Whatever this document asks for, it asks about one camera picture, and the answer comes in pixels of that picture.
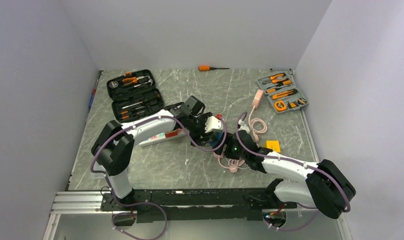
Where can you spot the black plastic tool case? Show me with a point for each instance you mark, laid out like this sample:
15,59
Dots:
134,96

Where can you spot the red cube adapter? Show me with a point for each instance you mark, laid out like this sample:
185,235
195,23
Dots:
174,134

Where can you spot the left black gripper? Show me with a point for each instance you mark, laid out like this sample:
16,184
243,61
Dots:
196,138

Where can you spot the orange tape measure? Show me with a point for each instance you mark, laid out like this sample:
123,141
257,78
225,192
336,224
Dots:
280,106

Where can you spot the loose orange screwdriver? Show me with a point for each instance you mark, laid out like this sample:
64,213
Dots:
206,68

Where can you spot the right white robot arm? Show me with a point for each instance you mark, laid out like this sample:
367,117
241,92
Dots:
318,185

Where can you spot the orange handled screwdriver upper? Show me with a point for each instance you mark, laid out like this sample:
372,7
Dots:
279,86

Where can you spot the grey plastic tool case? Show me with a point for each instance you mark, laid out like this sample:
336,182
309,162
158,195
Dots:
280,90

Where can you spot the white multicolour power strip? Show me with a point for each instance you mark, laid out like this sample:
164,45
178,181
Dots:
157,139

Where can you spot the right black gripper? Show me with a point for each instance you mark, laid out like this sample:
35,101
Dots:
227,152

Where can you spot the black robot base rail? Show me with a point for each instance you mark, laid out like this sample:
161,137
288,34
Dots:
198,204

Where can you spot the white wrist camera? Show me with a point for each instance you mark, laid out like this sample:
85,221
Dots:
241,126
213,124

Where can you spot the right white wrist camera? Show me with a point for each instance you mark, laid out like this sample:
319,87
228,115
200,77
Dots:
241,126

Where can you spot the orange black combination pliers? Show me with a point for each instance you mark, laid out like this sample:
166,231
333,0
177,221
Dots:
274,79

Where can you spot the blue cube adapter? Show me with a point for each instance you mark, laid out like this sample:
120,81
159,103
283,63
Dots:
218,140

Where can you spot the yellow cube socket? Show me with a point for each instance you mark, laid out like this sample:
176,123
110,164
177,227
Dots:
273,145

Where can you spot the black hex key set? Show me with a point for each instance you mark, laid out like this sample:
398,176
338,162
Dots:
292,105

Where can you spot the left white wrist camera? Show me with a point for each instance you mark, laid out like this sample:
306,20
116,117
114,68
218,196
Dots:
213,124

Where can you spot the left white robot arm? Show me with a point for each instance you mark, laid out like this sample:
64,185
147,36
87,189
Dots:
113,148

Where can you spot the orange black utility knife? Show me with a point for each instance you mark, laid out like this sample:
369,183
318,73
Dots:
284,94

